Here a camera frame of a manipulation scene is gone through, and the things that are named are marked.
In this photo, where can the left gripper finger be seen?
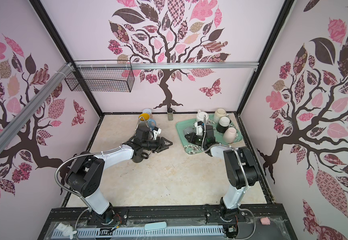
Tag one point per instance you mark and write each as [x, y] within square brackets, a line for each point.
[164, 147]
[164, 141]

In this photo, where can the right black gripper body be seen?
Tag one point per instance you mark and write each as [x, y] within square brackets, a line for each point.
[198, 140]

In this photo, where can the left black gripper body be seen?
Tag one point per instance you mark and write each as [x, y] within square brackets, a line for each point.
[151, 144]

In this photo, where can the blue iridescent mug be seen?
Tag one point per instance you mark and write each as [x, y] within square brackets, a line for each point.
[146, 117]

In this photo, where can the light grey mug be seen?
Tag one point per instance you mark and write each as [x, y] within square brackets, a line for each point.
[189, 130]

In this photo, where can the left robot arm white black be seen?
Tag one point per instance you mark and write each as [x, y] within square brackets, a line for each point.
[86, 173]

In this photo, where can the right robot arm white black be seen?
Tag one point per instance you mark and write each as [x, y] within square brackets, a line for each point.
[240, 165]

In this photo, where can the white teapot shaped mug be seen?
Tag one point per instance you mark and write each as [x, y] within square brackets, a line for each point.
[202, 117]

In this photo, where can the pale pink mug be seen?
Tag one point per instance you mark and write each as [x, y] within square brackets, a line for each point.
[230, 135]

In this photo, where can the black mug white base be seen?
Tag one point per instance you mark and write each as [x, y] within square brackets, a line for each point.
[223, 124]

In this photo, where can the cream beige mug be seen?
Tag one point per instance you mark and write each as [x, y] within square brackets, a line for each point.
[219, 113]

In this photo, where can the glass spice jar black lid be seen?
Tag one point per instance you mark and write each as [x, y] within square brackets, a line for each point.
[170, 114]

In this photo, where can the white pink tape roll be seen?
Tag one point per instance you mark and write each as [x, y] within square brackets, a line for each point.
[147, 111]

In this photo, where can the left metal flex conduit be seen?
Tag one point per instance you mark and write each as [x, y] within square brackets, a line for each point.
[68, 168]

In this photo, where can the light blue flat remote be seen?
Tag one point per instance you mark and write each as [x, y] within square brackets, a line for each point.
[155, 226]

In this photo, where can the pink sponge piece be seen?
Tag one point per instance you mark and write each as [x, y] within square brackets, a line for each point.
[265, 221]

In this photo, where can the white plug adapter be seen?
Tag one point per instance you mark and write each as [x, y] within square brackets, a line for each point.
[67, 230]

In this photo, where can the black wire basket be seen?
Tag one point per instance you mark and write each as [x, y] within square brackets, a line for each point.
[101, 76]

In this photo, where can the back aluminium rail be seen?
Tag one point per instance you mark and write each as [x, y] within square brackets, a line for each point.
[171, 66]

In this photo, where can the aluminium rail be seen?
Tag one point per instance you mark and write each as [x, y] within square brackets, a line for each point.
[171, 66]
[12, 129]

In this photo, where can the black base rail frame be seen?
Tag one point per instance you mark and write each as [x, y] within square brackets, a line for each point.
[202, 215]

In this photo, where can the left aluminium rail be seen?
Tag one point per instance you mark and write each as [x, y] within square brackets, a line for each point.
[12, 129]

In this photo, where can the white slotted cable duct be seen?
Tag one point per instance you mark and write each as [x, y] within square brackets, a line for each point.
[140, 232]

